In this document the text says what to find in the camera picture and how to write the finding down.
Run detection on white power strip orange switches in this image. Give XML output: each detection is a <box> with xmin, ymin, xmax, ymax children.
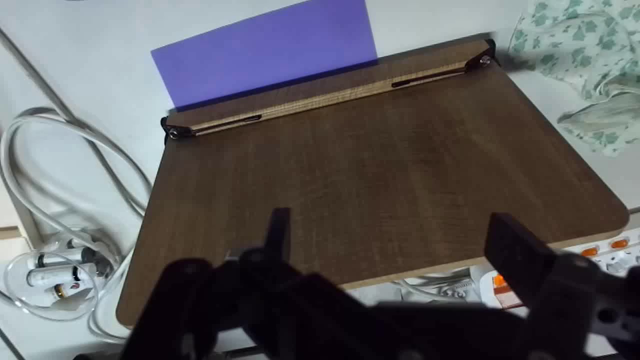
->
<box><xmin>477</xmin><ymin>226</ymin><xmax>640</xmax><ymax>317</ymax></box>

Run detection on white plug adapter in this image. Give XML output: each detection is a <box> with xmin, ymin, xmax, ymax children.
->
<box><xmin>23</xmin><ymin>240</ymin><xmax>114</xmax><ymax>305</ymax></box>

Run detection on grey thin cable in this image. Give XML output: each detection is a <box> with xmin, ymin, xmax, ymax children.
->
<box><xmin>0</xmin><ymin>28</ymin><xmax>150</xmax><ymax>218</ymax></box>

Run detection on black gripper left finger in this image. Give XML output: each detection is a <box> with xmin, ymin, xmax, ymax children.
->
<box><xmin>120</xmin><ymin>206</ymin><xmax>375</xmax><ymax>360</ymax></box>

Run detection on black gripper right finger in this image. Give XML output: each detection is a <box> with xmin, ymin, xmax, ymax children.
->
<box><xmin>481</xmin><ymin>213</ymin><xmax>640</xmax><ymax>360</ymax></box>

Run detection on white looped cable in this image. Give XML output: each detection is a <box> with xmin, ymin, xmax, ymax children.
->
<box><xmin>0</xmin><ymin>107</ymin><xmax>156</xmax><ymax>344</ymax></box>

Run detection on white power strip cable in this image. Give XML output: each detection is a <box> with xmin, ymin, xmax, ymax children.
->
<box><xmin>389</xmin><ymin>267</ymin><xmax>477</xmax><ymax>305</ymax></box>

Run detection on purple paper sheet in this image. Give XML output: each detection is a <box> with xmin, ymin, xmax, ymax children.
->
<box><xmin>150</xmin><ymin>0</ymin><xmax>379</xmax><ymax>112</ymax></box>

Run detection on brown wooden board stand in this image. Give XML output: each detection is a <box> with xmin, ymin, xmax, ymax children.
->
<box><xmin>116</xmin><ymin>32</ymin><xmax>631</xmax><ymax>328</ymax></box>

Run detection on green patterned white towel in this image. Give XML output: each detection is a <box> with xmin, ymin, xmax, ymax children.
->
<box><xmin>505</xmin><ymin>0</ymin><xmax>640</xmax><ymax>159</ymax></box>

